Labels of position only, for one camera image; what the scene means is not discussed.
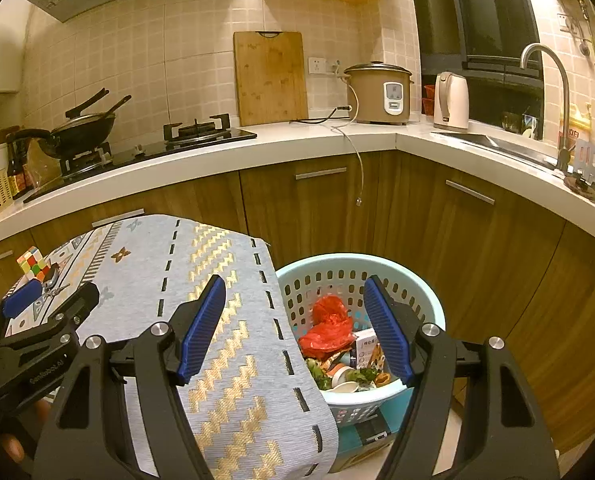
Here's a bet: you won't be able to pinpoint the white medicine box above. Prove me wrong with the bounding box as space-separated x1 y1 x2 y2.
352 329 381 371

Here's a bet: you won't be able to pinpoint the teal cardboard box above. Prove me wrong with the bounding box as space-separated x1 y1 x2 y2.
327 400 414 472

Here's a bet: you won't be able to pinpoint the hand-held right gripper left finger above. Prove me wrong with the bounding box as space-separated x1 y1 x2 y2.
32 274 227 480

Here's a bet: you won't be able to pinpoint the cream electric kettle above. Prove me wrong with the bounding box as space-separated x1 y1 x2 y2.
433 71 471 130

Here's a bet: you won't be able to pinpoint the black gas stove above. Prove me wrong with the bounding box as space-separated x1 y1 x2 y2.
23 114 258 204

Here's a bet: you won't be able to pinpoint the metal faucet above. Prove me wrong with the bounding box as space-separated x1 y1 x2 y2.
520 43 577 171

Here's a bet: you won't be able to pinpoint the red plastic bag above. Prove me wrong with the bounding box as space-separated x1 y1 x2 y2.
297 296 355 359

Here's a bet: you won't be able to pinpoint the light blue perforated plastic basket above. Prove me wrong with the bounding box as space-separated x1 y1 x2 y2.
274 254 447 428

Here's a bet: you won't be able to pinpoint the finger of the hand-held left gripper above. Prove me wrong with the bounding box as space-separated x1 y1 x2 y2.
0 279 44 342
0 282 101 352

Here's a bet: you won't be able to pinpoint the brown rice cooker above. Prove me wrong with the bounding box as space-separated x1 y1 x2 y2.
344 61 414 126

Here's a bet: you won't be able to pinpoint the colourful puzzle cube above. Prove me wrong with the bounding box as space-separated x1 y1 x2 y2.
16 246 52 281

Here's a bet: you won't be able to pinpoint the white power cable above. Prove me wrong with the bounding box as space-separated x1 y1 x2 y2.
331 62 367 206

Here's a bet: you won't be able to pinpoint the dark window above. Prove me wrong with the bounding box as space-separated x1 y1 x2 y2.
407 0 545 141

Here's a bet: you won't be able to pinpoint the person's left hand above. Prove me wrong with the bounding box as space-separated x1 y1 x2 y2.
0 395 55 466

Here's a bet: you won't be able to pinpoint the wooden kitchen cabinet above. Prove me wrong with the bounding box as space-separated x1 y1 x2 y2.
0 150 595 461

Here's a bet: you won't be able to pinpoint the black power cable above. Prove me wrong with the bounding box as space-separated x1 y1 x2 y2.
290 105 353 125

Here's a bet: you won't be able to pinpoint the yellow and red packet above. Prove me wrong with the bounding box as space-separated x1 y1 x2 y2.
560 104 593 153

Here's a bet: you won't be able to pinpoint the black wok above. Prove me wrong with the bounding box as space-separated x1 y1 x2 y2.
7 89 118 159

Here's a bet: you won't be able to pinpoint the orange and white paper cup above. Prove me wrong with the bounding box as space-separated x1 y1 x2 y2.
327 364 362 395

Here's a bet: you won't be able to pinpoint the black spatula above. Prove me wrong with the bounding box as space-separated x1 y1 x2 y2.
94 95 132 122

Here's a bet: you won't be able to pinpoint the grey plastic rack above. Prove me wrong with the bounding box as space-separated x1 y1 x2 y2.
570 140 595 193

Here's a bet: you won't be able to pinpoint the glass jars on sill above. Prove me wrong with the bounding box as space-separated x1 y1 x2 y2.
500 110 541 137

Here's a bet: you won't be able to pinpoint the green vegetable scraps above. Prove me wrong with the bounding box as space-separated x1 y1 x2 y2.
305 357 379 392

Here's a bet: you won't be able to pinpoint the grey patterned tablecloth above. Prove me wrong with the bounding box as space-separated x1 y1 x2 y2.
4 214 339 480

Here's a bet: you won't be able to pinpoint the dark sauce bottle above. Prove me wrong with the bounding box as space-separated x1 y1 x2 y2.
7 139 29 200

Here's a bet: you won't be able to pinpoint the steel sink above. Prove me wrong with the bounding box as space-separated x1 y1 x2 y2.
430 130 561 171

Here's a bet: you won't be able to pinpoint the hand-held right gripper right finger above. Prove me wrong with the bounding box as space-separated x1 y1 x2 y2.
363 274 561 480

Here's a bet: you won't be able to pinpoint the wooden cutting board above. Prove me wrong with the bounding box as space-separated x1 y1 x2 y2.
233 31 309 127

